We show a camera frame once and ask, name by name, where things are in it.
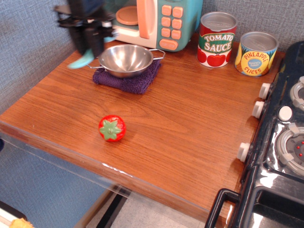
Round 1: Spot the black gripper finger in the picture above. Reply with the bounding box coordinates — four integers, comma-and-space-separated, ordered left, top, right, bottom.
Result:
68, 27, 86, 55
85, 28, 104, 58

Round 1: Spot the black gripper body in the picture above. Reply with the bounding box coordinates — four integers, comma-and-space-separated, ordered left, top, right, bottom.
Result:
54, 0, 114, 29

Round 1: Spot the teal dish brush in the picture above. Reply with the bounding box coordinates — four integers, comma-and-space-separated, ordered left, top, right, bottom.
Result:
67, 30, 118, 69

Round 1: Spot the orange microwave turntable plate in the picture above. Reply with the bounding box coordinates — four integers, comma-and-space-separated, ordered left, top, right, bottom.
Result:
116, 6, 138, 26

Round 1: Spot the toy microwave teal and cream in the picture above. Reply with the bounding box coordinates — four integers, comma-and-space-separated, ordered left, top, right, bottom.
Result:
104, 0, 203, 52

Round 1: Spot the yellow object at corner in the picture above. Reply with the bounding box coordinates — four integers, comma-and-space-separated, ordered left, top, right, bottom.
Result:
9, 218, 34, 228

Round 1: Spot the purple folded cloth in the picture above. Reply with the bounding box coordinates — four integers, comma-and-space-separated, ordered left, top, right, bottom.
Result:
92, 60, 161, 95

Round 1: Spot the red toy tomato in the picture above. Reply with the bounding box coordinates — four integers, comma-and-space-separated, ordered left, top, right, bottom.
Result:
98, 115, 126, 142

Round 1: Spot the tomato sauce can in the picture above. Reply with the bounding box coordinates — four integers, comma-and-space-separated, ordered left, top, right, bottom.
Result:
197, 11, 238, 68

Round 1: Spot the pineapple slices can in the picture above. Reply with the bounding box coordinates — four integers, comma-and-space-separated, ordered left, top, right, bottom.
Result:
235, 31, 279, 77

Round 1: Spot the white stove knob top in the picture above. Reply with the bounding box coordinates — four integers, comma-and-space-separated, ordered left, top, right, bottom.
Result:
258, 83, 271, 100

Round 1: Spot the white stove knob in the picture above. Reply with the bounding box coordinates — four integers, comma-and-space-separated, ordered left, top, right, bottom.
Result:
237, 142, 250, 162
258, 83, 271, 100
252, 101, 265, 119

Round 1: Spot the white stove knob middle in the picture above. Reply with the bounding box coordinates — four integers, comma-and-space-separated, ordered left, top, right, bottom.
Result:
252, 101, 265, 119

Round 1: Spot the white stove knob bottom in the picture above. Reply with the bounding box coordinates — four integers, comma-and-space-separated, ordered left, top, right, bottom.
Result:
237, 142, 250, 162

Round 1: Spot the white round stove button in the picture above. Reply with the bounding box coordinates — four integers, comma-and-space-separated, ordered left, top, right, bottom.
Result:
278, 106, 293, 122

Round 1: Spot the grey stove burner upper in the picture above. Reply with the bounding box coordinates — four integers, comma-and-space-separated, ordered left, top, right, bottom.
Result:
289, 76, 304, 111

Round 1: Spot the grey stove burner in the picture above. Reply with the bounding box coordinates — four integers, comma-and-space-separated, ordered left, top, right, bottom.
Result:
275, 123, 304, 176
289, 76, 304, 111

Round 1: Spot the grey stove burner lower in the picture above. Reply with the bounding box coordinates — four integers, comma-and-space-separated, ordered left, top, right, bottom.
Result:
275, 123, 304, 176

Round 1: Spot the black toy stove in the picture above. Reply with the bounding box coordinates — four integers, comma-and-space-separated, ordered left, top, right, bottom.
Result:
205, 41, 304, 228

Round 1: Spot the steel bowl with handles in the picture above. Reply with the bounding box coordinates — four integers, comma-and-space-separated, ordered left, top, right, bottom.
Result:
88, 44, 166, 78

